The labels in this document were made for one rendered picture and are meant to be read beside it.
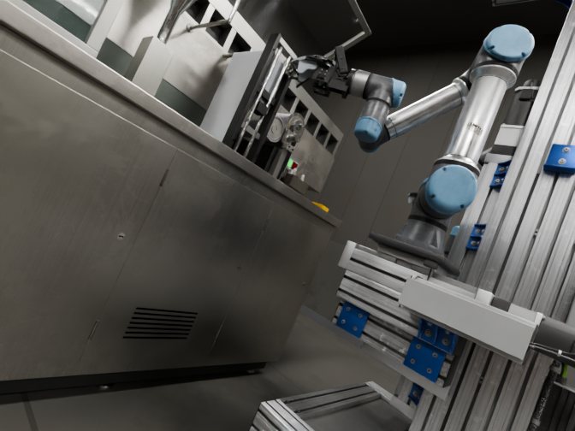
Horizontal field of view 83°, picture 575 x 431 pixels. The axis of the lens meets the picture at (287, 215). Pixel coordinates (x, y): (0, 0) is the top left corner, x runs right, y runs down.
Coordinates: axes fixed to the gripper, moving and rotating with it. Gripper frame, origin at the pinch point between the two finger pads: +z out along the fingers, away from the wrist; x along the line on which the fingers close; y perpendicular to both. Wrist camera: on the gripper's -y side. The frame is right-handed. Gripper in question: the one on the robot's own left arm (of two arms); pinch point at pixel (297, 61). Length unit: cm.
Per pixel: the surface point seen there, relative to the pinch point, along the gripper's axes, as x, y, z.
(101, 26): -32, 29, 34
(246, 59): 34, -20, 40
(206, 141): -1.0, 36.6, 14.1
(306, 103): 103, -50, 30
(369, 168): 279, -101, -9
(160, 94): 30, 12, 67
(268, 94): 27.5, -2.3, 18.2
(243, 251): 38, 61, 1
